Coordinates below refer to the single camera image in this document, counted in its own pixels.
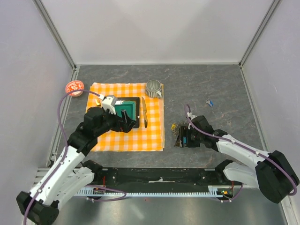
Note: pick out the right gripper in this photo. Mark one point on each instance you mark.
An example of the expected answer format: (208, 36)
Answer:
(185, 131)

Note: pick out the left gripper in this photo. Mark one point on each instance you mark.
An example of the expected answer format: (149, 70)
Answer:
(123, 124)

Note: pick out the keyring with keys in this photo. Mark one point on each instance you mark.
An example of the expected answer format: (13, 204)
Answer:
(175, 127)

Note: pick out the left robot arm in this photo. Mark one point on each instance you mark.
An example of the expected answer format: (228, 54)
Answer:
(45, 200)

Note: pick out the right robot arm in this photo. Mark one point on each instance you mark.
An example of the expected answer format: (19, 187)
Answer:
(271, 173)

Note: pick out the teal square plate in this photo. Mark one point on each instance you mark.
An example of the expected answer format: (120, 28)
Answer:
(132, 106)

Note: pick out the gold knife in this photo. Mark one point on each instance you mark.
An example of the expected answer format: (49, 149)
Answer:
(144, 112)

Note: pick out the orange checkered cloth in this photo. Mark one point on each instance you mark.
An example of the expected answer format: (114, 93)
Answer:
(148, 134)

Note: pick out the small blue key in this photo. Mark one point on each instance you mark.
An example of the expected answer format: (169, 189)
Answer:
(209, 103)

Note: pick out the striped grey mug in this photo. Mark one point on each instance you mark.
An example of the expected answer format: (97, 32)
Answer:
(154, 89)

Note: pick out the red patterned small bowl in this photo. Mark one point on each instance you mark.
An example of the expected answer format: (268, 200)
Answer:
(75, 85)

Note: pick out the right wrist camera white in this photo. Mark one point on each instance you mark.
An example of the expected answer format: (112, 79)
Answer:
(190, 116)

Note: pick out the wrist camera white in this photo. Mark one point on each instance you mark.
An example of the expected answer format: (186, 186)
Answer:
(190, 116)
(108, 104)

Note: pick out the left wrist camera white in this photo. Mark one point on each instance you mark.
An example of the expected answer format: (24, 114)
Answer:
(108, 104)

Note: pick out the grey cable duct rail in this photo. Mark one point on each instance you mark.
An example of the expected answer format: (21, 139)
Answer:
(93, 192)

